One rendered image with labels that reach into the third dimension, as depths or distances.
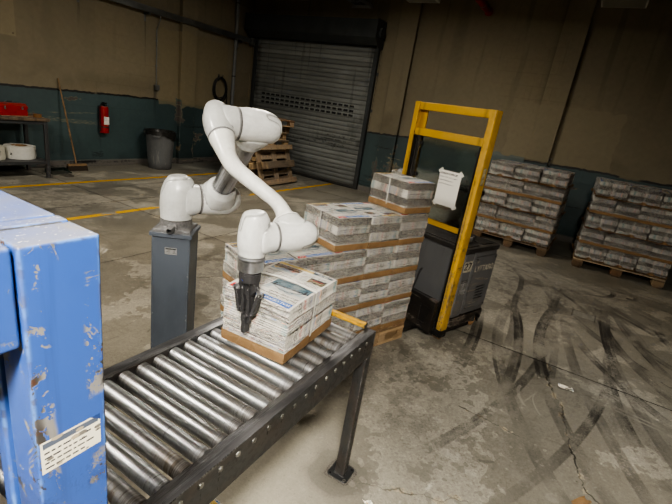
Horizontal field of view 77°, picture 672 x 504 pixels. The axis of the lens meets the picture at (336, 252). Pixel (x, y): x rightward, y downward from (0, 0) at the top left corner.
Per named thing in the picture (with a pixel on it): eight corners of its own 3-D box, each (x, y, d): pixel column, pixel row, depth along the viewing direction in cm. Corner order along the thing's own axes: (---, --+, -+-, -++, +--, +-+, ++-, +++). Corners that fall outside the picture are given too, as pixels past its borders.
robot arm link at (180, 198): (156, 213, 218) (156, 170, 211) (192, 212, 228) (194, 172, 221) (163, 222, 205) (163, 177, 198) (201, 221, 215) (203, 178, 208)
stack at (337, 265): (215, 358, 285) (223, 241, 258) (345, 323, 359) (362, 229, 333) (242, 391, 258) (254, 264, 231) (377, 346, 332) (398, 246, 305)
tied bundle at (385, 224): (333, 232, 314) (337, 202, 306) (362, 230, 332) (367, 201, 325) (367, 249, 287) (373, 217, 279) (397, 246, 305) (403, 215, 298)
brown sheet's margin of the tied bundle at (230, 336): (246, 322, 177) (247, 312, 175) (305, 346, 166) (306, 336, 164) (220, 337, 163) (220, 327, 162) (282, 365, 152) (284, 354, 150)
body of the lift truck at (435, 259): (387, 302, 413) (403, 223, 387) (423, 293, 447) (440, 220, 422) (445, 336, 364) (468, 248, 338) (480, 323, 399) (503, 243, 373)
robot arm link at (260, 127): (191, 193, 227) (231, 194, 239) (196, 220, 222) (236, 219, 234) (234, 95, 167) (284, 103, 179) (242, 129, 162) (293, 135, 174)
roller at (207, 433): (128, 378, 141) (128, 366, 140) (232, 448, 120) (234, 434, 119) (114, 386, 137) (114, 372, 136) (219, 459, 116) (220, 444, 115)
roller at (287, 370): (215, 335, 174) (216, 325, 172) (309, 384, 153) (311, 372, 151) (206, 340, 170) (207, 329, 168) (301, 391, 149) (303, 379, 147)
